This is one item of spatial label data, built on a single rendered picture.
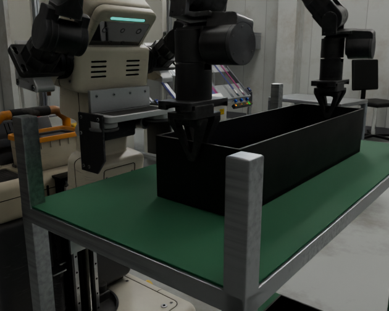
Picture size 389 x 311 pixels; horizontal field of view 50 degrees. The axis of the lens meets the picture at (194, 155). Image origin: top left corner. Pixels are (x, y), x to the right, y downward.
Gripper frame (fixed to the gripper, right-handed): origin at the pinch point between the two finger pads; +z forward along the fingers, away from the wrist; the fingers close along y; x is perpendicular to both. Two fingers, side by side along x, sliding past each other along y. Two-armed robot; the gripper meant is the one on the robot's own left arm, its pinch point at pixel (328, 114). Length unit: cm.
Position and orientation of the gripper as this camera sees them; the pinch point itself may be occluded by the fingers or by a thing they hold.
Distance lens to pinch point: 116.3
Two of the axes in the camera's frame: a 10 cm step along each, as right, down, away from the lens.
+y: 6.3, -2.0, 7.5
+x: -7.7, -1.4, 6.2
